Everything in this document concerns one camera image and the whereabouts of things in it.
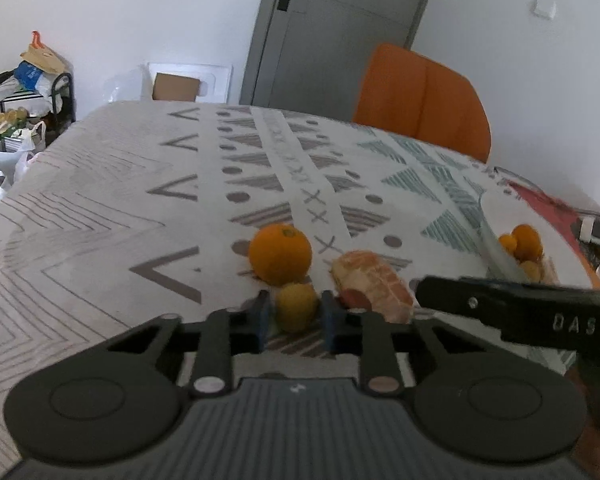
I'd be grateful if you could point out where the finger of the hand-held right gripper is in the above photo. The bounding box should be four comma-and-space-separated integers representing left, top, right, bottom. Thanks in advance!
414, 275, 506, 333

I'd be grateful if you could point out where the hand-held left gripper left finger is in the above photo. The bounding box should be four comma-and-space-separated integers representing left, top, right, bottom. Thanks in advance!
100, 291, 272, 398

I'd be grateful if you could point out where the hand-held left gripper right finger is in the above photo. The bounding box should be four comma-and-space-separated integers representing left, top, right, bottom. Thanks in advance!
321, 291, 481, 398

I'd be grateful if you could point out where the yellow plum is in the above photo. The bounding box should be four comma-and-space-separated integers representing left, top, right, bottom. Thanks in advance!
275, 282, 319, 334

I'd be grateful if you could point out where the large orange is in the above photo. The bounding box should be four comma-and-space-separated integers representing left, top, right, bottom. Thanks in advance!
511, 224, 544, 262

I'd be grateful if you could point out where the red plum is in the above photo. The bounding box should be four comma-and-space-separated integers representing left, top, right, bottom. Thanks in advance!
341, 287, 377, 312

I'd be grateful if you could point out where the peeled pomelo piece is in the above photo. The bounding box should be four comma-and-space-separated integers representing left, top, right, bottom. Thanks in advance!
330, 250, 415, 324

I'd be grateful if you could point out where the orange with stem mark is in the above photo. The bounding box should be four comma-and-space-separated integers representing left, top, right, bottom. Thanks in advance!
248, 224, 314, 287

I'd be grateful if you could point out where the patterned tablecloth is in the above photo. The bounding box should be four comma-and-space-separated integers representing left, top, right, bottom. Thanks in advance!
0, 100, 600, 480

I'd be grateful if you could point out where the orange chair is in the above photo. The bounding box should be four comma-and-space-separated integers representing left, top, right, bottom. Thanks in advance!
352, 43, 492, 164

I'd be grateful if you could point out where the white foam board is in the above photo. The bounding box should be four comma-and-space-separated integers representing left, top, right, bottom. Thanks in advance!
142, 61, 234, 106

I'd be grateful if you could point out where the cardboard box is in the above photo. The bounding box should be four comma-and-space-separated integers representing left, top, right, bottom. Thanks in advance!
152, 72, 201, 104

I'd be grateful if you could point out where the grey door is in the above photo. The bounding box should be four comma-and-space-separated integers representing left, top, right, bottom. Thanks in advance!
239, 0, 440, 112

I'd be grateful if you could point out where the black metal rack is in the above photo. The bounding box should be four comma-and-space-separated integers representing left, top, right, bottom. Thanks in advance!
0, 72, 77, 127

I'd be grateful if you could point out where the blue white plastic bag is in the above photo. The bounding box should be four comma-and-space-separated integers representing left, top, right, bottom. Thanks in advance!
14, 60, 44, 94

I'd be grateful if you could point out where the brown paper bag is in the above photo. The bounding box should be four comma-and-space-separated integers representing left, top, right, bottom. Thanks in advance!
20, 31, 67, 77

